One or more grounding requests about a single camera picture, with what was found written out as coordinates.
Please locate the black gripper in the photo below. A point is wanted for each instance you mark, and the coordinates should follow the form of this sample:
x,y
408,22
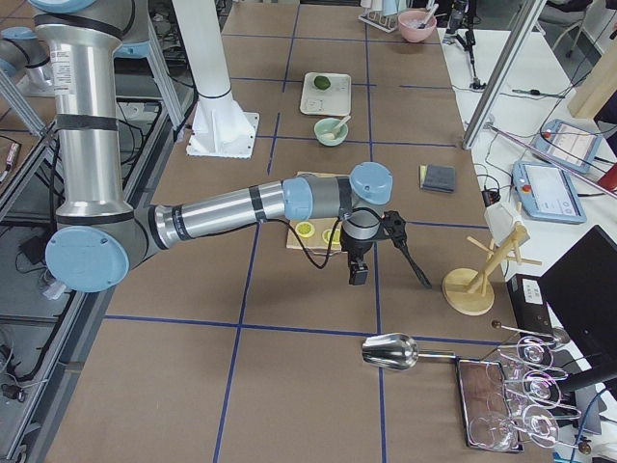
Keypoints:
x,y
356,249

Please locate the white ceramic spoon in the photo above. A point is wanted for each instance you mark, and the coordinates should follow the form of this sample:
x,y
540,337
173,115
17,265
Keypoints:
x,y
340,124

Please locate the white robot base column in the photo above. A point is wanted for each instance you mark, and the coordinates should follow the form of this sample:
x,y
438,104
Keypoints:
x,y
220,127

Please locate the green ceramic bowl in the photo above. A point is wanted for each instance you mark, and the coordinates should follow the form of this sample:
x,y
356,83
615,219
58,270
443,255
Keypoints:
x,y
327,125

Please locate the pink bowl with ice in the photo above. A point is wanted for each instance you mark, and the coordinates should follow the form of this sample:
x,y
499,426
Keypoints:
x,y
413,27

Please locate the steel tube in bowl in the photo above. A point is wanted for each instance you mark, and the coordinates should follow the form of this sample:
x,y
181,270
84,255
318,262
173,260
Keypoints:
x,y
430,13

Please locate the wooden cutting board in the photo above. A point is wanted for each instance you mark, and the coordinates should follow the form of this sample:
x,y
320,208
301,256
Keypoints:
x,y
320,199

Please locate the yellow lemon slice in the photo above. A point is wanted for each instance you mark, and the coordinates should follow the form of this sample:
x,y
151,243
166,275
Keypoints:
x,y
305,229

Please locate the steel ice scoop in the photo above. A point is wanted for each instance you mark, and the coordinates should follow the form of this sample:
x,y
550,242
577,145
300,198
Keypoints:
x,y
398,351

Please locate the wooden mug tree stand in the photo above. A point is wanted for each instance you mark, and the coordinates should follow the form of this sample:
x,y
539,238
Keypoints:
x,y
468,291

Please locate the grey folded cloth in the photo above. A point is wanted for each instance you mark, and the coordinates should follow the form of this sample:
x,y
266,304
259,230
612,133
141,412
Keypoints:
x,y
437,178

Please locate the white mug on stand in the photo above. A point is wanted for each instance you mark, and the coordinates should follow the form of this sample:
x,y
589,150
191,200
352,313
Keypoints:
x,y
501,219

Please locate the cream bear tray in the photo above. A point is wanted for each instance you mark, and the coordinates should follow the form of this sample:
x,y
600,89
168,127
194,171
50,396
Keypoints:
x,y
333,101

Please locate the green avocado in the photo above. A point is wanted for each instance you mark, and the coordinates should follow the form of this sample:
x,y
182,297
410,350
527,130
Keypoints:
x,y
321,82

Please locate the clear wine glass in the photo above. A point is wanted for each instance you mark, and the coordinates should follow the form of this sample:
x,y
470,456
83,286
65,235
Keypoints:
x,y
540,426
541,389
535,352

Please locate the black glass rack tray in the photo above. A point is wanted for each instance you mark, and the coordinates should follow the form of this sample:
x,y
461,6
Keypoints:
x,y
480,385

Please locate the near blue teach pendant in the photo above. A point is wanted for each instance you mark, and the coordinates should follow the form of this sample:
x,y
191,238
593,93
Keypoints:
x,y
547,193

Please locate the blue teach pendant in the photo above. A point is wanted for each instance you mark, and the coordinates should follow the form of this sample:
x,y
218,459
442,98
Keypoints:
x,y
547,193
567,144

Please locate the black monitor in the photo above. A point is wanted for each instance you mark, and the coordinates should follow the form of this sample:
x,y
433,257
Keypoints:
x,y
580,288

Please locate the far blue teach pendant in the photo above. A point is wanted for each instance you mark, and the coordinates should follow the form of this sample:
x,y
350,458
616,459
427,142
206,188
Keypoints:
x,y
567,144

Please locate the black tripod stick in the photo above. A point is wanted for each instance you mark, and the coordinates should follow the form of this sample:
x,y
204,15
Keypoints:
x,y
460,28

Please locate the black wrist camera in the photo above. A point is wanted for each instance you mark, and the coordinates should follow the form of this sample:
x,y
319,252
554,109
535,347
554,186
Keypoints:
x,y
395,226

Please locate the aluminium frame post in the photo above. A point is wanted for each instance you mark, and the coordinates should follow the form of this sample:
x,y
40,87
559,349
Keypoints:
x,y
528,16

